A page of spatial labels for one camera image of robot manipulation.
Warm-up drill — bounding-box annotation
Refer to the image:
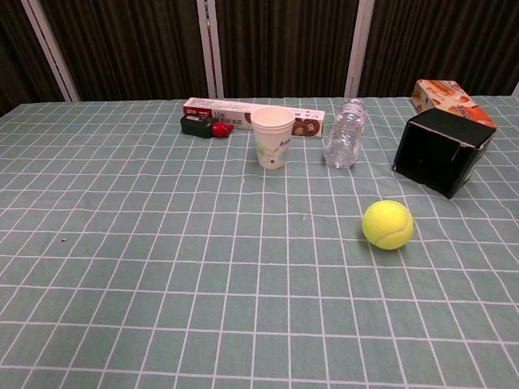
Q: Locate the yellow tennis ball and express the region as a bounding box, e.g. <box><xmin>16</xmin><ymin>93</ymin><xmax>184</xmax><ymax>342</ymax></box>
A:
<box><xmin>362</xmin><ymin>199</ymin><xmax>414</xmax><ymax>250</ymax></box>

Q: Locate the long baking paper box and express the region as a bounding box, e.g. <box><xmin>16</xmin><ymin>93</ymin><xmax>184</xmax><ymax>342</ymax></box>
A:
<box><xmin>182</xmin><ymin>96</ymin><xmax>326</xmax><ymax>139</ymax></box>

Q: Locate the black open cardboard box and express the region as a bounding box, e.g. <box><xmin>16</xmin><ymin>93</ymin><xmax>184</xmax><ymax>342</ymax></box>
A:
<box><xmin>392</xmin><ymin>107</ymin><xmax>498</xmax><ymax>199</ymax></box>

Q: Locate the orange printed carton box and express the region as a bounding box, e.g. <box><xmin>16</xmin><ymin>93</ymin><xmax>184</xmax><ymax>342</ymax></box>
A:
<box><xmin>410</xmin><ymin>79</ymin><xmax>498</xmax><ymax>129</ymax></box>

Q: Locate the white paper cup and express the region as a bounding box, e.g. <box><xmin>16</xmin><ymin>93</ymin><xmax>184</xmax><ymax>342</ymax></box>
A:
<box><xmin>250</xmin><ymin>106</ymin><xmax>297</xmax><ymax>170</ymax></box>

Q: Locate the black and red tool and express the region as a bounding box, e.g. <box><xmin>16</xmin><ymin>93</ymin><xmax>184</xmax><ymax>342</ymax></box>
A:
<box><xmin>179</xmin><ymin>114</ymin><xmax>236</xmax><ymax>139</ymax></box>

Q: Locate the clear plastic water bottle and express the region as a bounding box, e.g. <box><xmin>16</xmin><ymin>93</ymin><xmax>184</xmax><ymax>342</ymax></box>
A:
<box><xmin>323</xmin><ymin>97</ymin><xmax>367</xmax><ymax>169</ymax></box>

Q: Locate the green checkered tablecloth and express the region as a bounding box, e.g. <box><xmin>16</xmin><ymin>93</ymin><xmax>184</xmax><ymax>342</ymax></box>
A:
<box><xmin>0</xmin><ymin>96</ymin><xmax>519</xmax><ymax>389</ymax></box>

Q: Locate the white screen frame post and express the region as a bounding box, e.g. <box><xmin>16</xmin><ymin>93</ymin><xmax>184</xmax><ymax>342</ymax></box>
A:
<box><xmin>22</xmin><ymin>0</ymin><xmax>81</xmax><ymax>102</ymax></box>
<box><xmin>195</xmin><ymin>0</ymin><xmax>225</xmax><ymax>99</ymax></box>
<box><xmin>344</xmin><ymin>0</ymin><xmax>376</xmax><ymax>97</ymax></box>

